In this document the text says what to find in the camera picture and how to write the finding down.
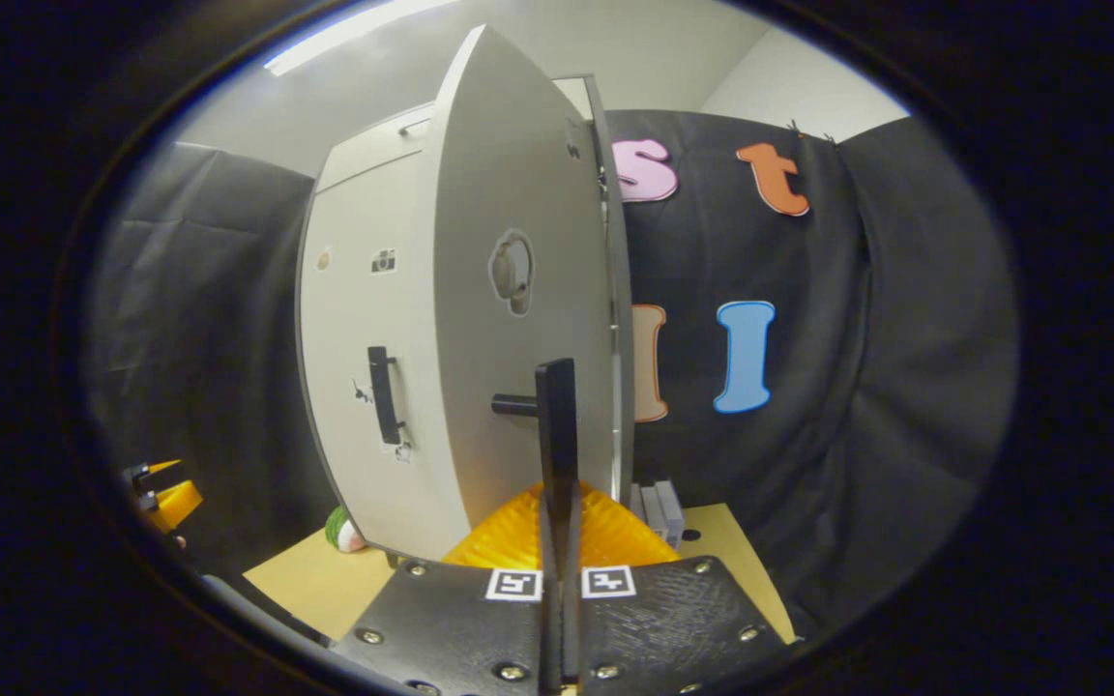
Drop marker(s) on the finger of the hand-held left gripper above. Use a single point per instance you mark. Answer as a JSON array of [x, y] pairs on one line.
[[175, 503], [162, 468]]

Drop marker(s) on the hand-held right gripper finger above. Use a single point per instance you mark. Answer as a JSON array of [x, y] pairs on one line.
[[549, 619], [571, 619]]

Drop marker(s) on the white shoe cabinet door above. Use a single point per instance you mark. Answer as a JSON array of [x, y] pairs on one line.
[[480, 338], [354, 309]]

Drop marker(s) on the white double-door shoe cabinet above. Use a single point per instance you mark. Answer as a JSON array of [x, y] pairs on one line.
[[623, 338]]

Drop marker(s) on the dark slim book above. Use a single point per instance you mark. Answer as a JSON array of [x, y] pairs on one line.
[[636, 503]]

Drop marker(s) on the green and white ball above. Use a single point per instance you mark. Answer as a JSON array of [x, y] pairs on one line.
[[339, 530]]

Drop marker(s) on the black backdrop cloth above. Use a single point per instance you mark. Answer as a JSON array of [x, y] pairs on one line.
[[905, 387]]

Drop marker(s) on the small black cloth clip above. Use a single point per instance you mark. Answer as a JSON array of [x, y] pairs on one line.
[[808, 132]]

